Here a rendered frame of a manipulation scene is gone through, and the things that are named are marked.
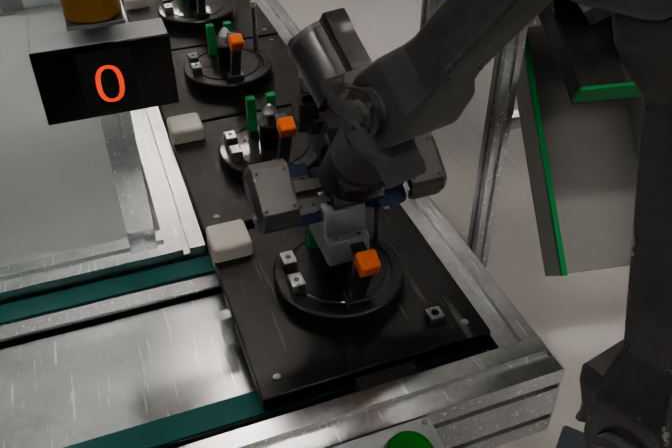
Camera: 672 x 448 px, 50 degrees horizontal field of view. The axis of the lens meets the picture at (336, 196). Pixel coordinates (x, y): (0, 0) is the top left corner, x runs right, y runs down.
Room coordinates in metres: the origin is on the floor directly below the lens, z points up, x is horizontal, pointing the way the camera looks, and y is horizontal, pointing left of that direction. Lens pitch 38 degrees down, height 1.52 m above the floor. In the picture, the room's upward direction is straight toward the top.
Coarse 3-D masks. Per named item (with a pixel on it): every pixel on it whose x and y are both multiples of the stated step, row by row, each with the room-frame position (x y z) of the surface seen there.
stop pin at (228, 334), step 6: (222, 312) 0.52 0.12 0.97; (228, 312) 0.52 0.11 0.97; (222, 318) 0.51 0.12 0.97; (228, 318) 0.51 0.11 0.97; (222, 324) 0.51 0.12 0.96; (228, 324) 0.51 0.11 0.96; (222, 330) 0.52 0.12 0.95; (228, 330) 0.51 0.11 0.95; (222, 336) 0.52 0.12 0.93; (228, 336) 0.51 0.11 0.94; (234, 336) 0.52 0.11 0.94; (228, 342) 0.51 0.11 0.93; (234, 342) 0.52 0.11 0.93
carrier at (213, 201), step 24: (168, 120) 0.86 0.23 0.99; (192, 120) 0.86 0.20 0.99; (216, 120) 0.90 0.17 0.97; (240, 120) 0.90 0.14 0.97; (264, 120) 0.80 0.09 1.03; (192, 144) 0.83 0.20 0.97; (216, 144) 0.83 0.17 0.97; (240, 144) 0.80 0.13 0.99; (264, 144) 0.79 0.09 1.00; (312, 144) 0.81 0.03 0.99; (192, 168) 0.78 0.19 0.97; (216, 168) 0.78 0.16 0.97; (240, 168) 0.75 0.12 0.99; (192, 192) 0.72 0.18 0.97; (216, 192) 0.72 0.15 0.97; (240, 192) 0.72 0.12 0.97; (216, 216) 0.67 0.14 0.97; (240, 216) 0.68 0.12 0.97
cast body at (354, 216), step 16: (320, 192) 0.57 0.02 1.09; (320, 208) 0.55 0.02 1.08; (352, 208) 0.55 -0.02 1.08; (320, 224) 0.55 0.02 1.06; (336, 224) 0.54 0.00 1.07; (352, 224) 0.55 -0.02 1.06; (320, 240) 0.55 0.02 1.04; (336, 240) 0.54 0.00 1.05; (352, 240) 0.54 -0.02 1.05; (368, 240) 0.54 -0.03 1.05; (336, 256) 0.53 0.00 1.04; (352, 256) 0.54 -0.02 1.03
